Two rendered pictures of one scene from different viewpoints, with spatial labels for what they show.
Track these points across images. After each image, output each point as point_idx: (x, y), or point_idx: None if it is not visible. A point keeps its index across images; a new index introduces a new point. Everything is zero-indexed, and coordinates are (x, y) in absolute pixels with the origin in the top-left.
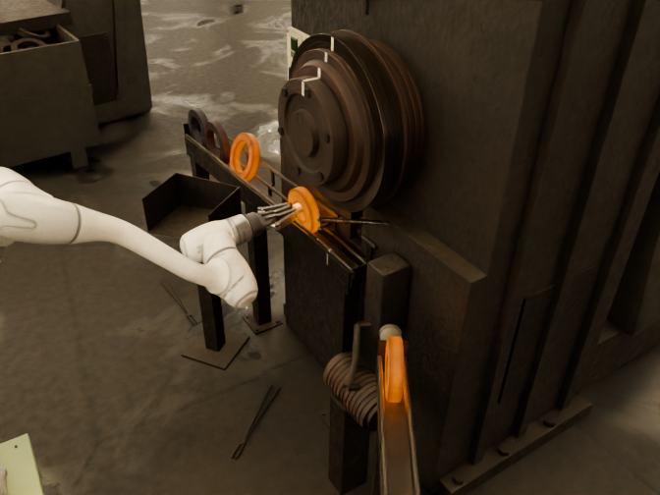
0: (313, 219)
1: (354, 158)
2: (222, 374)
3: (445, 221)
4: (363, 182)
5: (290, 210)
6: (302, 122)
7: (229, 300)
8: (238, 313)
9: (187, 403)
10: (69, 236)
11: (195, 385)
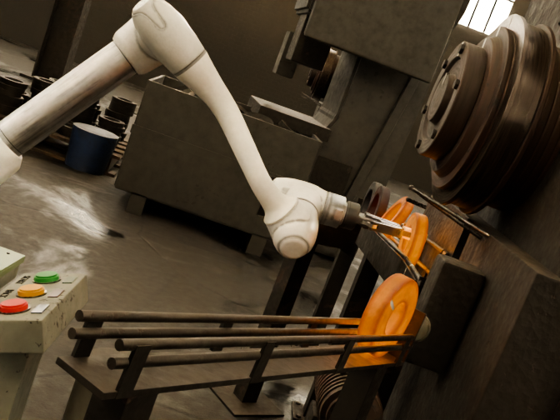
0: (415, 242)
1: (474, 114)
2: (227, 417)
3: (547, 228)
4: (473, 145)
5: (397, 226)
6: (443, 82)
7: (276, 234)
8: (290, 397)
9: (172, 408)
10: (182, 62)
11: (194, 405)
